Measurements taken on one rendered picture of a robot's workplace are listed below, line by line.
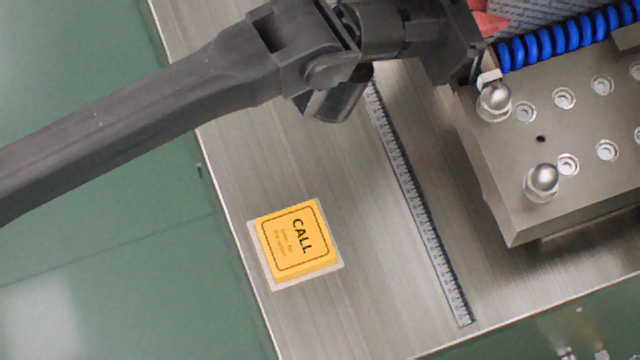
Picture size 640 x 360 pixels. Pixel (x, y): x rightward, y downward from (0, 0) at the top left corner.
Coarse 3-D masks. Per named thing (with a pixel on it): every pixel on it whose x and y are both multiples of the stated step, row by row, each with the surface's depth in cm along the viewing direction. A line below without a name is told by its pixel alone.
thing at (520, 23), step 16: (496, 0) 130; (512, 0) 131; (528, 0) 133; (544, 0) 134; (560, 0) 136; (576, 0) 137; (592, 0) 139; (608, 0) 141; (624, 0) 142; (512, 16) 135; (528, 16) 137; (544, 16) 138; (560, 16) 140; (576, 16) 141; (512, 32) 139; (528, 32) 141
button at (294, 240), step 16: (288, 208) 143; (304, 208) 143; (256, 224) 143; (272, 224) 143; (288, 224) 143; (304, 224) 143; (320, 224) 143; (272, 240) 142; (288, 240) 142; (304, 240) 142; (320, 240) 142; (272, 256) 141; (288, 256) 141; (304, 256) 141; (320, 256) 141; (336, 256) 142; (272, 272) 141; (288, 272) 141; (304, 272) 142
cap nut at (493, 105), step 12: (492, 84) 133; (504, 84) 133; (480, 96) 136; (492, 96) 133; (504, 96) 133; (480, 108) 135; (492, 108) 134; (504, 108) 134; (492, 120) 136; (504, 120) 136
